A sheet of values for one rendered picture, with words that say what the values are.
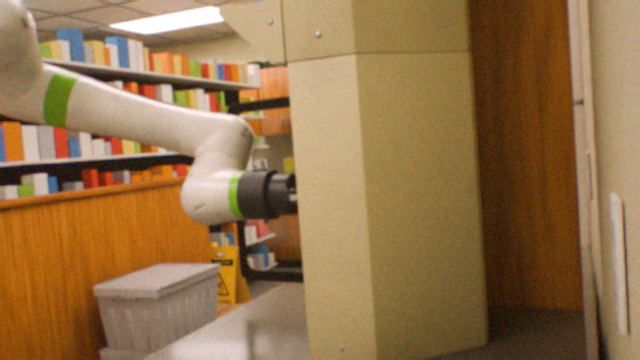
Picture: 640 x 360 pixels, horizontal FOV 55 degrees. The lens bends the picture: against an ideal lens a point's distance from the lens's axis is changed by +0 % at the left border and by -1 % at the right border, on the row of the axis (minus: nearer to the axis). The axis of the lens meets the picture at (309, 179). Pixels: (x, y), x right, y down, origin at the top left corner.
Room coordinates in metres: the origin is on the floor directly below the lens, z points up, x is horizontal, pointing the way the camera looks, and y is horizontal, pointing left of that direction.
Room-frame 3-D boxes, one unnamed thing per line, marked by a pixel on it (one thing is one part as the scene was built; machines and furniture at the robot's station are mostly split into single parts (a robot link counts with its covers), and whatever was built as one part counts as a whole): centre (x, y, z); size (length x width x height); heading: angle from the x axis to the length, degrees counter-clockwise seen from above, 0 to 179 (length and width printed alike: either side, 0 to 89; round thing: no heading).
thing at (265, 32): (1.12, 0.01, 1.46); 0.32 x 0.11 x 0.10; 157
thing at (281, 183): (1.10, 0.02, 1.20); 0.09 x 0.08 x 0.07; 66
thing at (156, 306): (3.28, 0.84, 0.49); 0.60 x 0.42 x 0.33; 157
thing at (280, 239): (1.32, 0.04, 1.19); 0.30 x 0.01 x 0.40; 58
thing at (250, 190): (1.13, 0.09, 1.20); 0.09 x 0.06 x 0.12; 156
